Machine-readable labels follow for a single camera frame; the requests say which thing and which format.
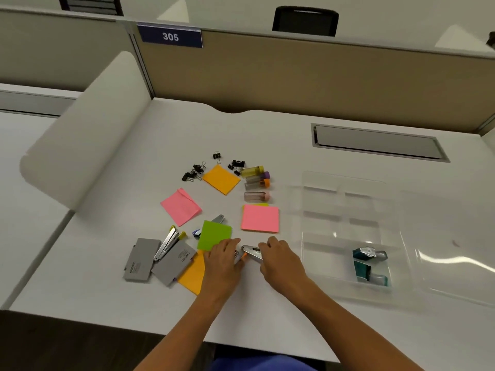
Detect person's right hand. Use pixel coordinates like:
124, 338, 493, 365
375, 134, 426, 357
258, 236, 309, 299

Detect person's left hand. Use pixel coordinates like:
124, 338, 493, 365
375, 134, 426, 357
200, 238, 247, 296

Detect silver stapler with orange trim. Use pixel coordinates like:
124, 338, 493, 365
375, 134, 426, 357
233, 245, 267, 266

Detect person's right forearm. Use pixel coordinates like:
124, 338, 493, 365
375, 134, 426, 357
284, 275, 425, 371

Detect person's left forearm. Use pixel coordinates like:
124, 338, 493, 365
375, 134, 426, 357
133, 288, 233, 371

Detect coral pink sticky note pad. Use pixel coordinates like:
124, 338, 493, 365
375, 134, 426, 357
241, 205, 280, 233

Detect green sticky note pad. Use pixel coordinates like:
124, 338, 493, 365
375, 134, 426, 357
197, 220, 233, 252

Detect silver stapler with blue trim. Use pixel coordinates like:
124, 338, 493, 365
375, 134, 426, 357
192, 214, 226, 240

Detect orange sticky note pad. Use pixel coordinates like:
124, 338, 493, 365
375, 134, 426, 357
201, 164, 242, 196
177, 251, 206, 296

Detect grey staple box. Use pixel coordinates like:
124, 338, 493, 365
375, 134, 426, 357
151, 240, 198, 287
123, 238, 162, 283

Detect silver stapler with yellow trim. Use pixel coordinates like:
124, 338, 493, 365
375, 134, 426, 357
153, 225, 188, 262

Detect clear plastic organizer tray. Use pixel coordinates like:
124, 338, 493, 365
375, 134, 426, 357
285, 171, 420, 302

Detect group of black binder clips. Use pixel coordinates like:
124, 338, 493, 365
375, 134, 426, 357
182, 151, 246, 183

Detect person's blue clothing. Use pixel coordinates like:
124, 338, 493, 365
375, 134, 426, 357
211, 353, 318, 371

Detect teal and silver stapler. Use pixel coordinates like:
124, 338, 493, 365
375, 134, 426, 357
352, 247, 388, 264

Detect beige partition panel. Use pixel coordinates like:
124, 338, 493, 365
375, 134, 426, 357
128, 20, 495, 135

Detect clear plastic tray lid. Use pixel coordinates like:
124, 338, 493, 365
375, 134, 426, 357
400, 189, 495, 307

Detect white rounded desk divider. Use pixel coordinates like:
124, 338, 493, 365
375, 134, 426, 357
19, 51, 152, 211

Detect black office chair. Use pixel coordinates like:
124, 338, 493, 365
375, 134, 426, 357
272, 6, 340, 37
57, 0, 124, 17

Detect blue number sign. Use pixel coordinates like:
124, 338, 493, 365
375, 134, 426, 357
137, 22, 203, 49

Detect grey desk cable cover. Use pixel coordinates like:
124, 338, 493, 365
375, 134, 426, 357
310, 123, 451, 163

